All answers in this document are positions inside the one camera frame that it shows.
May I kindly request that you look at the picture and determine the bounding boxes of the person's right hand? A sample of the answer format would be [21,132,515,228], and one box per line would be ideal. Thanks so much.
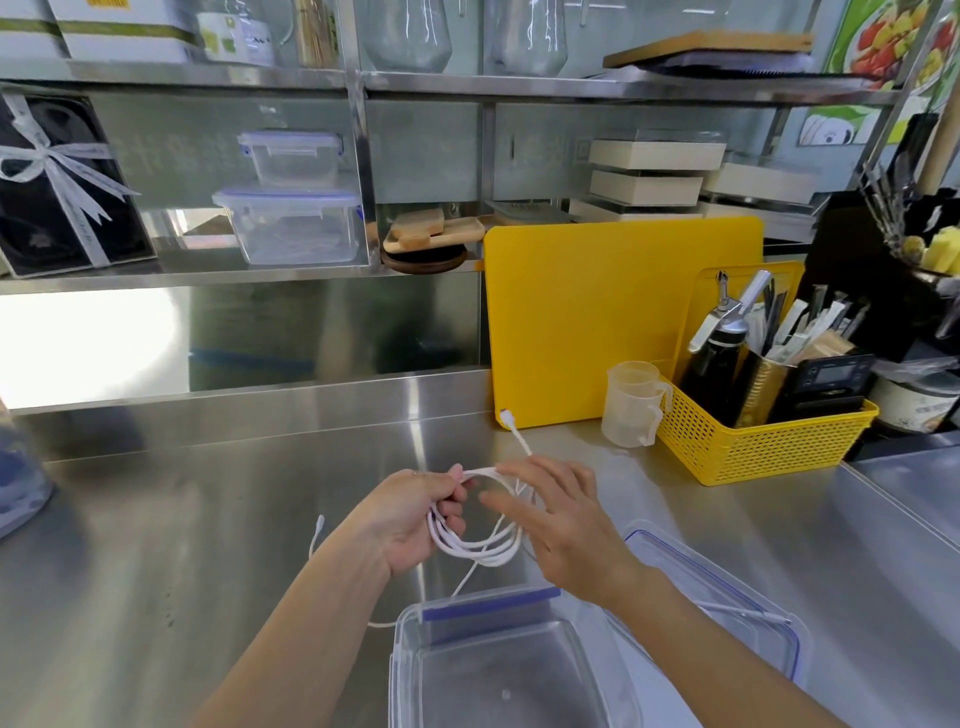
[480,457,649,610]

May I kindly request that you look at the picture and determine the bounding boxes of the person's left hand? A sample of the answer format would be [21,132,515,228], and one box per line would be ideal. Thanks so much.
[351,465,470,579]

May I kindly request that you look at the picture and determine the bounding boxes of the white charging cable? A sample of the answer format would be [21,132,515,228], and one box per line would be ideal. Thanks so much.
[308,408,540,629]

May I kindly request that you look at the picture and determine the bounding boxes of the person's right forearm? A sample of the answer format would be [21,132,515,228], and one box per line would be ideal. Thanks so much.
[598,566,852,728]

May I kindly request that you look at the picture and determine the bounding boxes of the person's left forearm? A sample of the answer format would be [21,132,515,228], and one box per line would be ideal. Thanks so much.
[191,525,393,728]

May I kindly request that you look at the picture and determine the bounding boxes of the clear plastic measuring cup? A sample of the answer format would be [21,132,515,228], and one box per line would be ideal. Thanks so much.
[600,360,675,450]

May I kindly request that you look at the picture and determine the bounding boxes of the clear plastic storage container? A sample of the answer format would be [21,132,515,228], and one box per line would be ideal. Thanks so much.
[388,585,642,728]

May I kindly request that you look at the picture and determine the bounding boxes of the large yellow cutting board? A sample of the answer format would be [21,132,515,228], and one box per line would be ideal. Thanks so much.
[483,215,765,431]

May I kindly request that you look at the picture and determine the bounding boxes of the clear container lid blue clips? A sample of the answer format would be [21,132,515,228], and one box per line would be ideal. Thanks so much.
[600,520,816,688]

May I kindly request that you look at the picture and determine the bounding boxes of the dark round wooden board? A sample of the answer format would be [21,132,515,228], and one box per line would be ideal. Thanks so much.
[379,243,468,276]

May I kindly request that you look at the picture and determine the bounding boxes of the black bottle with metal spout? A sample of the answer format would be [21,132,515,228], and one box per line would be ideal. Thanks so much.
[678,270,775,423]

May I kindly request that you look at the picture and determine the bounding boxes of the yellow perforated plastic basket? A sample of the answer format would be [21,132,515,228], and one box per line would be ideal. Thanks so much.
[655,373,881,488]

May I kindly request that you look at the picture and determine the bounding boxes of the light wooden serving tray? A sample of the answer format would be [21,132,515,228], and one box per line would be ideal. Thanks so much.
[382,207,488,254]

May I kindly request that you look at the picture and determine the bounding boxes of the gold metal utensil cup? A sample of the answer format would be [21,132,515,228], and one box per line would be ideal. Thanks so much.
[738,347,798,430]

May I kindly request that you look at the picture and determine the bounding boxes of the large clear blue-lidded container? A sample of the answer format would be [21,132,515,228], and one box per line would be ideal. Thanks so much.
[213,186,366,268]

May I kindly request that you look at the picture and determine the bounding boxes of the cream flat box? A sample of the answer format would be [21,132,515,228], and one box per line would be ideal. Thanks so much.
[589,170,705,208]
[567,198,704,223]
[588,138,728,173]
[700,159,828,205]

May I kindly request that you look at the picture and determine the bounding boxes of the black digital kitchen scale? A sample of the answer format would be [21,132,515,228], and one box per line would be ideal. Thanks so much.
[768,353,878,426]

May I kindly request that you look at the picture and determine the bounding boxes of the bundle of wrapped utensils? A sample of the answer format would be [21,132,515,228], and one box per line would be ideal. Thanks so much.
[750,281,873,370]

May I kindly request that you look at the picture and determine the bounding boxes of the small yellow cutting board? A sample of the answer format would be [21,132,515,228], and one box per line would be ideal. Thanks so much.
[673,260,807,385]

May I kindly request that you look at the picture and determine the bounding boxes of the small clear blue-lidded container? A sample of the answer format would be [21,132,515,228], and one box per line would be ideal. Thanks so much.
[237,130,345,190]

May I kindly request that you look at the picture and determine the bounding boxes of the stainless steel shelf rack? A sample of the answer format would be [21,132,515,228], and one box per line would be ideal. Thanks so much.
[0,0,960,295]

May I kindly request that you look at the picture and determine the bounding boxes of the white pot with dark lid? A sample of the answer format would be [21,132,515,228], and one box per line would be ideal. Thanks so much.
[868,370,960,437]

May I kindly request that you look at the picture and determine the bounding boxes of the clear bluish water bottle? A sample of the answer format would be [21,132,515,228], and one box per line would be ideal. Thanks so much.
[0,403,58,539]

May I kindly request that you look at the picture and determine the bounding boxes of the clear glass jar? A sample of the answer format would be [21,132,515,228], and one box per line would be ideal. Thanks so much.
[363,0,453,75]
[486,0,569,77]

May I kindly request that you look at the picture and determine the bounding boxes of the glass jar of wooden sticks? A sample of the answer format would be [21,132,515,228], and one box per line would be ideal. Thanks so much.
[291,0,343,69]

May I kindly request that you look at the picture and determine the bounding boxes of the metal holder with kitchen utensils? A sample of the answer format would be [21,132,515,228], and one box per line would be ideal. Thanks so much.
[861,112,940,264]

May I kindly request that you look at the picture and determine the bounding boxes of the black gift box white ribbon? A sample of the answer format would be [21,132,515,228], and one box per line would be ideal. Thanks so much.
[0,90,159,280]

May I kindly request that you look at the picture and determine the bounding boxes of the white printed paper box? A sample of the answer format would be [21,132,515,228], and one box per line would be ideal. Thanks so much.
[198,10,276,68]

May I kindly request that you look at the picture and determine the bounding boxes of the yellow sponge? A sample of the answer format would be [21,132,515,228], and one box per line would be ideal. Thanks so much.
[920,226,960,276]

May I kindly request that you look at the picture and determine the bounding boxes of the black flat tray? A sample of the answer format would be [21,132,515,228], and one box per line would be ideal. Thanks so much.
[643,51,817,78]

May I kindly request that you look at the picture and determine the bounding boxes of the wooden cutting board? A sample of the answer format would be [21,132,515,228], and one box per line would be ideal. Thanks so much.
[603,30,816,70]

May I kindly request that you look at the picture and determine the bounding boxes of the white box green stripe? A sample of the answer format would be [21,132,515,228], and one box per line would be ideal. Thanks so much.
[48,0,205,66]
[0,0,70,61]

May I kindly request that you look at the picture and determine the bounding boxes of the colourful fruit poster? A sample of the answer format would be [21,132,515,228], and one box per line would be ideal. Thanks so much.
[828,0,960,100]

